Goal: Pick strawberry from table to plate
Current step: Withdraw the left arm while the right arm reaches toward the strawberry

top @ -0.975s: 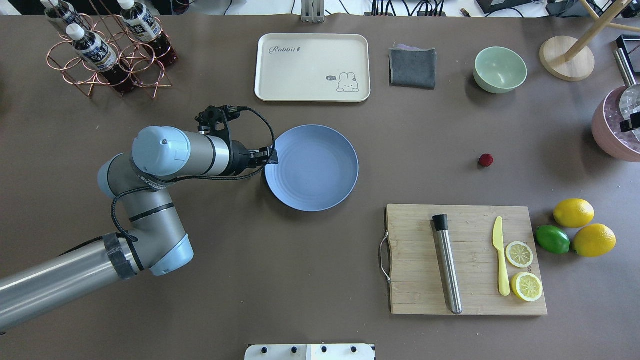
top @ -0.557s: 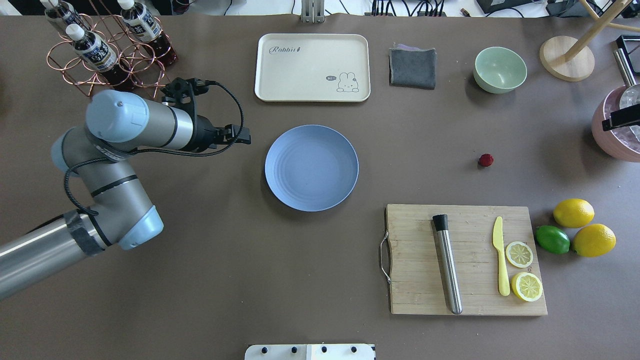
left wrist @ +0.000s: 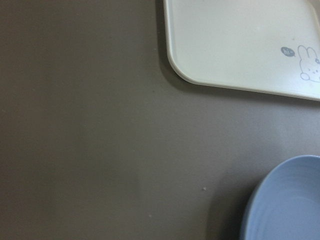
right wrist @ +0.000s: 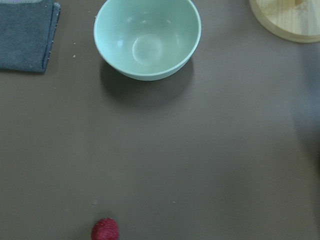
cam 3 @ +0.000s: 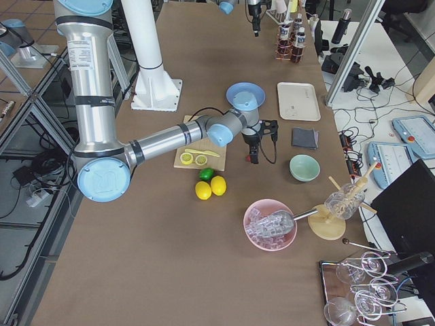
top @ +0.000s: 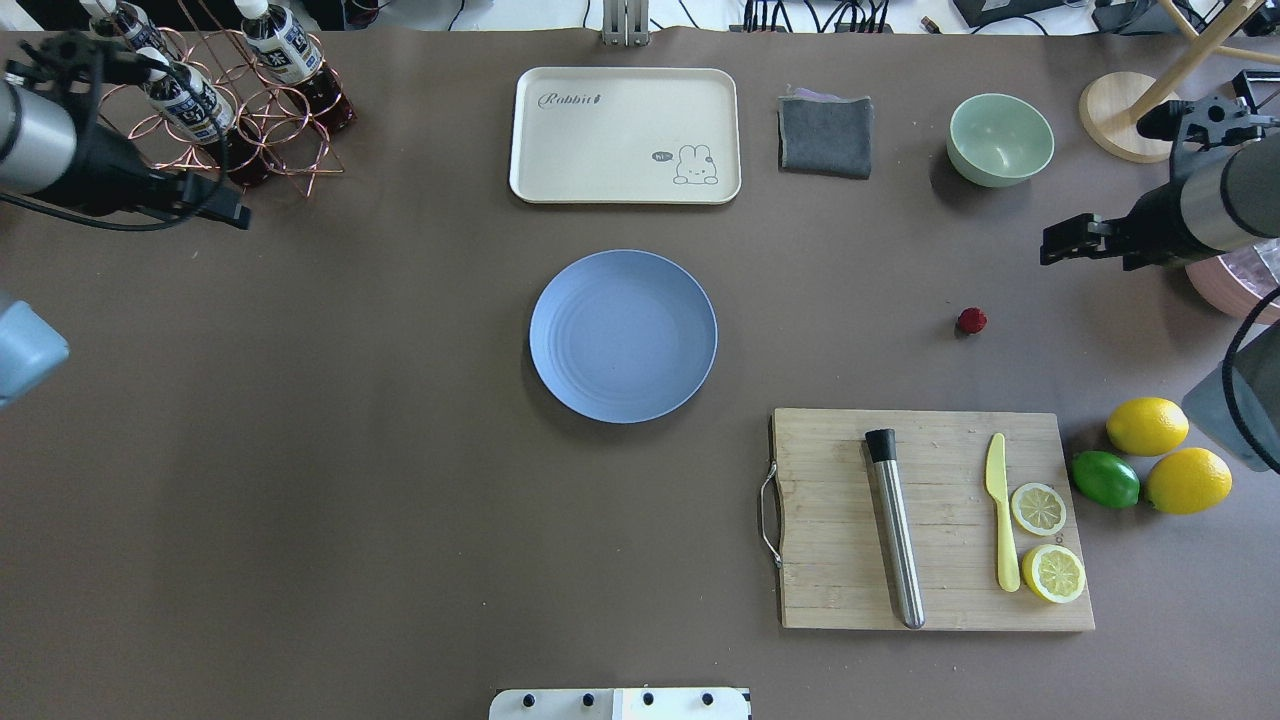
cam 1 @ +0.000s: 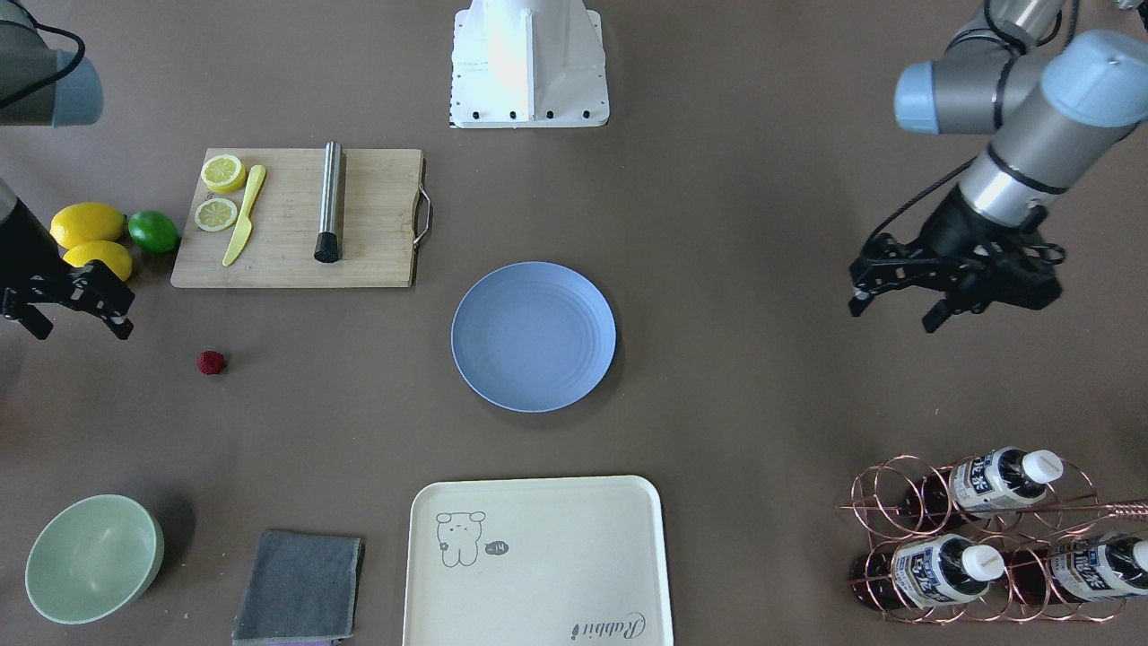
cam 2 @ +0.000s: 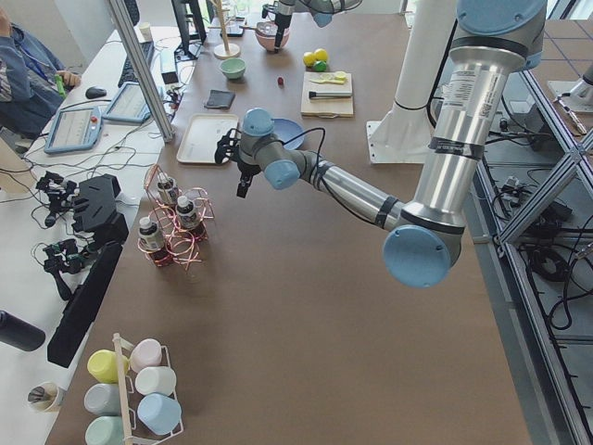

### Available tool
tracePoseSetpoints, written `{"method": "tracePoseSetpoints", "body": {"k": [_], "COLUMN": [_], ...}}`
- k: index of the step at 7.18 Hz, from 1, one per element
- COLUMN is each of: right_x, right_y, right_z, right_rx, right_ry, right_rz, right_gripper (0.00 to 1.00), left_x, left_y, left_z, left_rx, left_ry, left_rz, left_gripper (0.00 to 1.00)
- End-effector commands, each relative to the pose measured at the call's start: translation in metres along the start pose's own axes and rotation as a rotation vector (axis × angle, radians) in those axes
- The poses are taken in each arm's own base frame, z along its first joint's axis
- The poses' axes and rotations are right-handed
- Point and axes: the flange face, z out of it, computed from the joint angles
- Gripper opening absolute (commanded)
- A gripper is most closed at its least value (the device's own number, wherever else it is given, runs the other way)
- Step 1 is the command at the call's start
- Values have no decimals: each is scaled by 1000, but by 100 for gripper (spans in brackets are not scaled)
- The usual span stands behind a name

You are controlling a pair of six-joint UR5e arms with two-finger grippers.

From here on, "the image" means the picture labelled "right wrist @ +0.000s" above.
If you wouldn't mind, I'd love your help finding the red strawberry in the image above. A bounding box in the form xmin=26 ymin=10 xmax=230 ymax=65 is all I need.
xmin=91 ymin=218 xmax=120 ymax=240

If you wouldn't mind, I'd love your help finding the green bowl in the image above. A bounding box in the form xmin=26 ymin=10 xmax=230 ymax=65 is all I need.
xmin=93 ymin=0 xmax=202 ymax=81

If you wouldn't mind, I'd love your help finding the grey folded cloth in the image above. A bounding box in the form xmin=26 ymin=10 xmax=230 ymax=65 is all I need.
xmin=0 ymin=0 xmax=61 ymax=73

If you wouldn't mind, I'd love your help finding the wooden round stand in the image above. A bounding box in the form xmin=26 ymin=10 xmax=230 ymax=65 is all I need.
xmin=249 ymin=0 xmax=320 ymax=43

